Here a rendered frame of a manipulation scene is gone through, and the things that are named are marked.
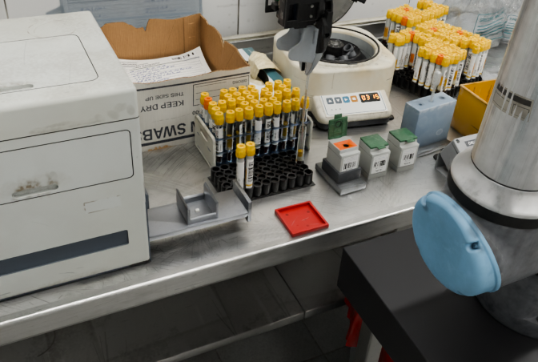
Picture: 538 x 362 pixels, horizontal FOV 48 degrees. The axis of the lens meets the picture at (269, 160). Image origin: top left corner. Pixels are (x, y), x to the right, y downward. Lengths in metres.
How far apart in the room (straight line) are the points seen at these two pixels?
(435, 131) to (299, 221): 0.38
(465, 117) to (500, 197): 0.71
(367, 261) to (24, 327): 0.48
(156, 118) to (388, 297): 0.56
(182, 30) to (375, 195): 0.59
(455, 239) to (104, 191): 0.46
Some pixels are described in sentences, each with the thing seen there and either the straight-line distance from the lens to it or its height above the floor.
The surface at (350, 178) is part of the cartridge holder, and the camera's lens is 1.10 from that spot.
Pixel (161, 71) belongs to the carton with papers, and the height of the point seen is 0.94.
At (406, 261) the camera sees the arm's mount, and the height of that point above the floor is 0.95.
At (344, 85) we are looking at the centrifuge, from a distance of 1.28.
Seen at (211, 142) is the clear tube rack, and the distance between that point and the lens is 1.09.
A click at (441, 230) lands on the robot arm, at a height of 1.13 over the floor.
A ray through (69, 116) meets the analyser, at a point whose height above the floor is 1.15.
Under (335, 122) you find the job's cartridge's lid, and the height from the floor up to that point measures 0.98.
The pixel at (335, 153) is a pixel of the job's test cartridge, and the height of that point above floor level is 0.94.
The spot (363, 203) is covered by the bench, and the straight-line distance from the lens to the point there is 1.08.
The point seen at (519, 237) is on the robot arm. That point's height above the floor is 1.15.
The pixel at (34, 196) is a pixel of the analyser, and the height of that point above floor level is 1.04.
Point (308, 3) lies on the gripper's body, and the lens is 0.93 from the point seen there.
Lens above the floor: 1.53
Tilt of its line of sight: 34 degrees down
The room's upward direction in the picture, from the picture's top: 4 degrees clockwise
